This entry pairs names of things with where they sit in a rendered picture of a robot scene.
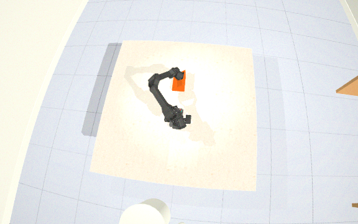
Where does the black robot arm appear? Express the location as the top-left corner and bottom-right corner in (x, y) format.
(148, 67), (186, 129)

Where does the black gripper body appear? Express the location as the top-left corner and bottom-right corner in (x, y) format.
(164, 114), (191, 124)

